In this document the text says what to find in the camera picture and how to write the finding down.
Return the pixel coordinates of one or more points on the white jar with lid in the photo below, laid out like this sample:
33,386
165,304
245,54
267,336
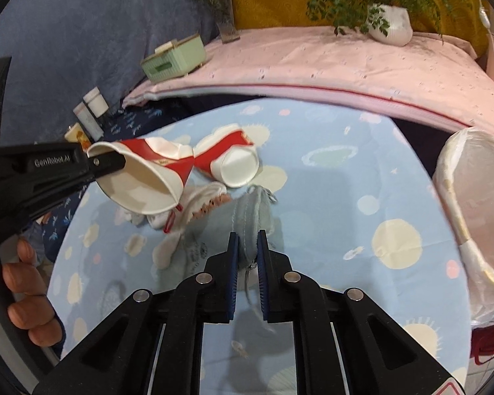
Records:
96,102

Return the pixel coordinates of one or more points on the red thermos flask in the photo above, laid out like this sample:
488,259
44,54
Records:
482,344

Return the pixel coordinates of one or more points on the grey drawstring pouch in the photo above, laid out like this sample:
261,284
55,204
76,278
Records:
203,238

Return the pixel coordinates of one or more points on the mint green tissue box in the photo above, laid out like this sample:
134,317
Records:
174,59

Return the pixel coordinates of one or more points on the blue planet pattern tablecloth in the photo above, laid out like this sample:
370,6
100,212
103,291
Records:
355,206

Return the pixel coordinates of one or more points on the pink dotted scrunchie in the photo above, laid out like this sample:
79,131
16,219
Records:
211,205

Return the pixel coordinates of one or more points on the red white paper bowl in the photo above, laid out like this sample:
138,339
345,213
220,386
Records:
154,175

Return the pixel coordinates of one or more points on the white tall tube bottle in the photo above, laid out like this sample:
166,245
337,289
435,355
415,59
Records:
88,121

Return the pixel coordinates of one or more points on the blue blanket backdrop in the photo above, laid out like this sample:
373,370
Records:
62,49

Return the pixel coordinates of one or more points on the pink bedding mat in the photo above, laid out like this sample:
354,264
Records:
433,80

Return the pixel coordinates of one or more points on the person's left hand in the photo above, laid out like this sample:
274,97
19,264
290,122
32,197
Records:
33,312

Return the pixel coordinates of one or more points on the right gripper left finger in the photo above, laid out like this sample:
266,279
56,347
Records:
152,343

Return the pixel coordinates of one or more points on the white lined trash bin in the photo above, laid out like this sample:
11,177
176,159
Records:
464,181

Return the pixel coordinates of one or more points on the mustard yellow blanket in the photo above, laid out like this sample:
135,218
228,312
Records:
462,21

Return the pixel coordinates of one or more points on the red white paper cup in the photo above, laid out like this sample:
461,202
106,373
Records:
227,155

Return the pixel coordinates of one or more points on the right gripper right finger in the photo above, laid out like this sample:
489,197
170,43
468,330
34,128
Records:
344,343

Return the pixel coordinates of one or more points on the glass vase with red flowers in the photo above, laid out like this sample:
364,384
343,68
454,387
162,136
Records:
220,4

